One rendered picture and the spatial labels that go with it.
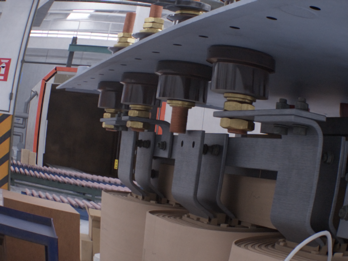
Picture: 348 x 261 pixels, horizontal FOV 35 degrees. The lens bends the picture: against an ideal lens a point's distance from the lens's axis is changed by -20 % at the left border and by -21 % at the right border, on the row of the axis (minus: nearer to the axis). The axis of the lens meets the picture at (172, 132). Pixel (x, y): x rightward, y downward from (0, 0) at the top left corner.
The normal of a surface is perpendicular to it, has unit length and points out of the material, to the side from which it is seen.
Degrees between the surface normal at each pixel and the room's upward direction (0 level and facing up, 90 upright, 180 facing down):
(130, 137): 90
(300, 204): 90
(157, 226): 90
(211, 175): 90
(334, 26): 180
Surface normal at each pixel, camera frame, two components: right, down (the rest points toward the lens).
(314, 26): -0.12, 0.99
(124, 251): -0.66, -0.10
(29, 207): 0.31, 0.01
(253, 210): -0.95, -0.12
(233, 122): -0.04, -0.04
